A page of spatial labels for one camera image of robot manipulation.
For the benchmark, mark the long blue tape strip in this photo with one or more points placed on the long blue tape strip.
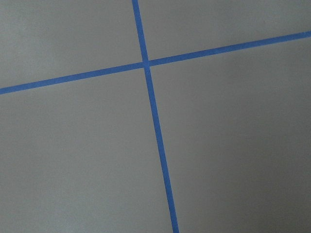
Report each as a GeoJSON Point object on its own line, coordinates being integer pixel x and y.
{"type": "Point", "coordinates": [156, 121]}

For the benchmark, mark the crossing blue tape strip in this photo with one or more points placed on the crossing blue tape strip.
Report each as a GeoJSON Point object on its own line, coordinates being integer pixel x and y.
{"type": "Point", "coordinates": [155, 62]}

